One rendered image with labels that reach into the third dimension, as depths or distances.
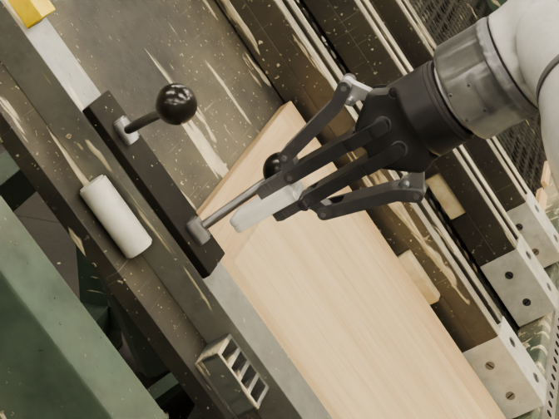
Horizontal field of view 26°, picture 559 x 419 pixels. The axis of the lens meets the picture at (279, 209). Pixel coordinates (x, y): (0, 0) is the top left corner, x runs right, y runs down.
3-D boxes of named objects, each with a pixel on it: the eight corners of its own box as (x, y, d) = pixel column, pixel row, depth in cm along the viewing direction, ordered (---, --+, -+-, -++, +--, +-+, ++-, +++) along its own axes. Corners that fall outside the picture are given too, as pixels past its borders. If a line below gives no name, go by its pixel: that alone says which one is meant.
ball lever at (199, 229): (199, 257, 117) (311, 177, 118) (175, 225, 116) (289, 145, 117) (195, 250, 121) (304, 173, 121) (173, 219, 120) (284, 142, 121)
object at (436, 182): (450, 220, 195) (467, 212, 194) (423, 180, 193) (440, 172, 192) (452, 213, 198) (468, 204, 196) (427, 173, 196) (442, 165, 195)
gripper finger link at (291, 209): (319, 181, 109) (337, 208, 109) (274, 206, 111) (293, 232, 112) (314, 188, 107) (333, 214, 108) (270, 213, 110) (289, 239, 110)
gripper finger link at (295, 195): (301, 180, 110) (306, 187, 110) (242, 214, 113) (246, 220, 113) (293, 193, 107) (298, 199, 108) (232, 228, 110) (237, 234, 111)
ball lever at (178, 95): (116, 160, 116) (185, 127, 106) (93, 128, 116) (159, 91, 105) (143, 140, 119) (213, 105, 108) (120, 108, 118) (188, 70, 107)
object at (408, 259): (420, 310, 168) (438, 301, 167) (389, 263, 167) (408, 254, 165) (423, 299, 171) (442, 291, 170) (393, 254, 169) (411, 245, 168)
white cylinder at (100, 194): (73, 195, 114) (123, 263, 115) (96, 181, 112) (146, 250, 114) (86, 184, 116) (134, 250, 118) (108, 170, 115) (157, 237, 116)
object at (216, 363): (234, 420, 118) (259, 409, 117) (194, 364, 117) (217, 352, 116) (246, 398, 122) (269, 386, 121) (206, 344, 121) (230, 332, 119)
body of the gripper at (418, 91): (422, 67, 97) (329, 122, 101) (478, 153, 99) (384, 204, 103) (436, 41, 104) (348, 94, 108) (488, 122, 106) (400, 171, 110)
